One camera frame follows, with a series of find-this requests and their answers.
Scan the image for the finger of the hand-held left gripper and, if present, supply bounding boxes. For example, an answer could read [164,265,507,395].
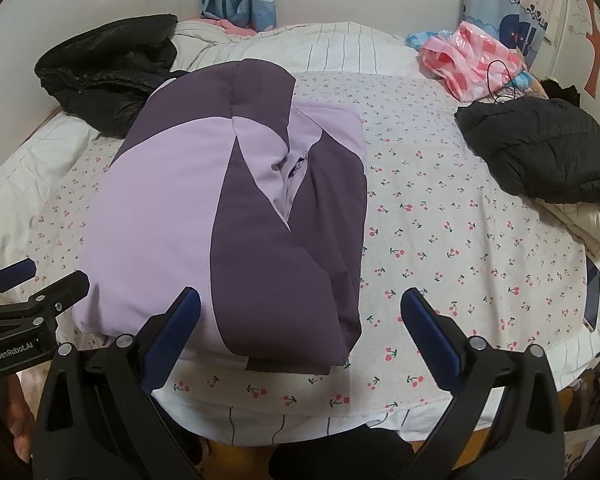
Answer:
[0,270,91,329]
[0,258,37,307]

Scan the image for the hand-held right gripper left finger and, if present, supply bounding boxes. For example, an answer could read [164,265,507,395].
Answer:
[32,286,203,480]

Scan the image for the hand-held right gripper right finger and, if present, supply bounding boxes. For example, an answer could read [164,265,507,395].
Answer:
[400,287,566,480]

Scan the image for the purple two-tone jacket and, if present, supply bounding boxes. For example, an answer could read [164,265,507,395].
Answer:
[71,58,370,376]

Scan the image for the person's left hand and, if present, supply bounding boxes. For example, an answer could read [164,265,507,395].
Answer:
[0,375,37,466]

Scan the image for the cherry print bed sheet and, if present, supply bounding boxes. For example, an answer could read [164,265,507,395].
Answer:
[27,70,588,413]

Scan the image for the cream cloth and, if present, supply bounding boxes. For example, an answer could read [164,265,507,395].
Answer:
[537,197,600,251]

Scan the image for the shiny black puffer jacket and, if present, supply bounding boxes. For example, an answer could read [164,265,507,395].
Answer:
[34,13,188,138]

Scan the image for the matte black padded jacket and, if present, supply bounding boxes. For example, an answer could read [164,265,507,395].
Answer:
[454,95,600,206]

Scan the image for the black fuzzy item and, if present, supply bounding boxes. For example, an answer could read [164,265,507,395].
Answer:
[540,78,581,106]

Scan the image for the pink checkered plastic bag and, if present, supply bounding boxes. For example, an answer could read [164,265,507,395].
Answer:
[417,21,528,102]

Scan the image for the blue checkered bag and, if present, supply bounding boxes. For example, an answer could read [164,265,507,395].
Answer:
[405,30,453,52]

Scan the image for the white striped duvet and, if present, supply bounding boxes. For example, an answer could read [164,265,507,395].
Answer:
[0,21,600,448]

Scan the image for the pink cloth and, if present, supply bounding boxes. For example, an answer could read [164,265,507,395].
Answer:
[207,18,258,37]

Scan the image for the blue and pink boat curtain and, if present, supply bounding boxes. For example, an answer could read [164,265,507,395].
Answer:
[462,0,563,56]

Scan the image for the black cable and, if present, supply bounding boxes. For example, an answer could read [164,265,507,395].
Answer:
[485,60,523,104]

